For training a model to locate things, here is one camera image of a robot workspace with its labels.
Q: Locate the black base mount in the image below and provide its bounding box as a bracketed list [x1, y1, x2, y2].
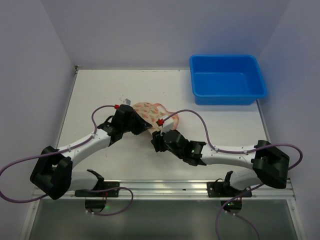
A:
[206, 178, 252, 214]
[74, 181, 120, 213]

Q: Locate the blue plastic bin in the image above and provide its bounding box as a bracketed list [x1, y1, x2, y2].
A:
[189, 54, 267, 106]

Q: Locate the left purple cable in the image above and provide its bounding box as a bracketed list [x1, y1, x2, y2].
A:
[0, 103, 120, 203]

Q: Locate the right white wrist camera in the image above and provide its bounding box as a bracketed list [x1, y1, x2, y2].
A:
[156, 115, 174, 134]

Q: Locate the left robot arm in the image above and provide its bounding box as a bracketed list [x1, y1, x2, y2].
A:
[30, 104, 152, 200]

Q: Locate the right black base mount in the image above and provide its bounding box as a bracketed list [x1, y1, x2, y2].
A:
[206, 178, 252, 214]

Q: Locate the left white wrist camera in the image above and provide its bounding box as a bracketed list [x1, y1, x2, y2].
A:
[123, 98, 131, 106]

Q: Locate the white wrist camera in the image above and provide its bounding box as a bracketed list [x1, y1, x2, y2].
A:
[123, 98, 131, 106]
[156, 115, 174, 134]

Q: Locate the floral pink laundry bag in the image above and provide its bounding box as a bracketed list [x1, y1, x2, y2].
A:
[132, 102, 173, 135]

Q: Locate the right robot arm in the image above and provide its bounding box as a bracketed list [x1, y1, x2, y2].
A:
[151, 130, 290, 192]

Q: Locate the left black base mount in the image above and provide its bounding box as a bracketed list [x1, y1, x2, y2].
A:
[74, 181, 120, 213]

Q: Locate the aluminium mounting rail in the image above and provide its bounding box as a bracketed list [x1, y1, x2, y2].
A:
[32, 178, 296, 201]

